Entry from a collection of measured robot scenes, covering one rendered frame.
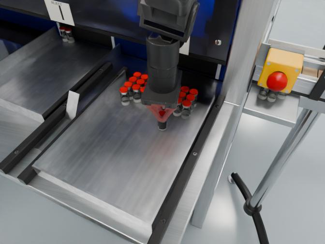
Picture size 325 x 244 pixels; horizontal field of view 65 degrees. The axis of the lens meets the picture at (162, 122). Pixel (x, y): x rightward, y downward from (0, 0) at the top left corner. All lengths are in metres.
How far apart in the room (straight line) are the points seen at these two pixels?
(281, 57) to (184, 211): 0.37
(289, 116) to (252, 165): 1.00
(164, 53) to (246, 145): 1.39
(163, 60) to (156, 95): 0.08
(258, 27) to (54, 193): 0.51
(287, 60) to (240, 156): 1.16
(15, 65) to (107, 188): 0.53
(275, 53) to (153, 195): 0.39
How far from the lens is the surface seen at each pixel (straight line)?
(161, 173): 0.52
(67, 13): 0.79
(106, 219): 0.50
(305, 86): 0.75
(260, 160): 1.71
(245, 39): 0.58
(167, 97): 0.48
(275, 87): 0.58
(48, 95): 0.74
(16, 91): 0.79
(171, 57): 0.44
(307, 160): 1.84
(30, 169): 0.57
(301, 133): 0.91
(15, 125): 0.70
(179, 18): 0.37
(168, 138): 0.58
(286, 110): 0.71
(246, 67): 0.61
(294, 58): 0.61
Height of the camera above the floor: 1.33
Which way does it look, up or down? 48 degrees down
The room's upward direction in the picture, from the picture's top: straight up
